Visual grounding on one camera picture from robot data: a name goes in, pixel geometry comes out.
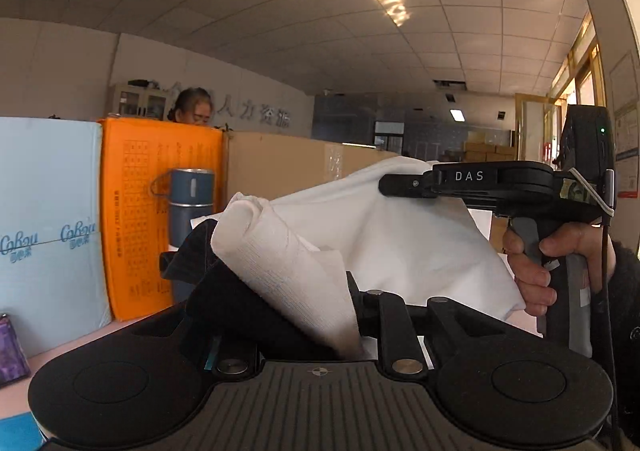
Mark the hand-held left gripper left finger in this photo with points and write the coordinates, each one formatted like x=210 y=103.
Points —
x=229 y=366

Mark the purple packet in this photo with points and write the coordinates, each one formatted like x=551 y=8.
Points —
x=12 y=351

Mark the dark background partition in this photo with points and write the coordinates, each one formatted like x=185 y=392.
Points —
x=350 y=121

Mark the blue printed desk mat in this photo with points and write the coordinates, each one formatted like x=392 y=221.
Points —
x=17 y=433

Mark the dark blue thermos bottle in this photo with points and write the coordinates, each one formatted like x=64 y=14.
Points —
x=190 y=191

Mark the brown cardboard box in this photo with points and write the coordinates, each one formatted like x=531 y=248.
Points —
x=280 y=166

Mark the ceiling light panel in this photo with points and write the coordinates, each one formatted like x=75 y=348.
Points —
x=457 y=114

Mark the white garment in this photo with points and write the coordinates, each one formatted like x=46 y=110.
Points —
x=400 y=241

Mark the large light blue carton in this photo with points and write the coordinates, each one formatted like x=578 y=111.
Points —
x=45 y=181

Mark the orange cardboard box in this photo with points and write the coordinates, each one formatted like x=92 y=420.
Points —
x=135 y=231

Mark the stack of brown cartons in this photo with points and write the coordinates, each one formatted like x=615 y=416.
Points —
x=490 y=151

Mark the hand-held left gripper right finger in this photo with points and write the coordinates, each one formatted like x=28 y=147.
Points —
x=385 y=326

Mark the black garment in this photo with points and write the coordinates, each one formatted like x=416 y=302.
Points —
x=225 y=301

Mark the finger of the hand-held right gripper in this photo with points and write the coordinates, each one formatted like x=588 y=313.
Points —
x=405 y=185

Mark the glass door cabinet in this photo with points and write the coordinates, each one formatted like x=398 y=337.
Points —
x=137 y=103

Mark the person's right hand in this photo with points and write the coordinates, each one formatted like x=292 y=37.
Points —
x=530 y=281

